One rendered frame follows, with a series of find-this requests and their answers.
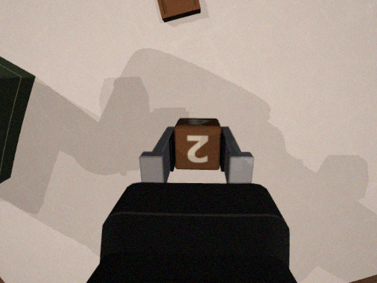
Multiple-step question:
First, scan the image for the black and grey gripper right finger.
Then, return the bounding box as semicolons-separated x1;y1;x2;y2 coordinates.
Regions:
219;127;254;183

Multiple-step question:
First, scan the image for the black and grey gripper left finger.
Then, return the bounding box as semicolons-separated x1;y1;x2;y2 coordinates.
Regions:
139;127;176;182

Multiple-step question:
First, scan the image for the brown wooden number cube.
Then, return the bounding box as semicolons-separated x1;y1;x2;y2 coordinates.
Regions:
174;118;221;170

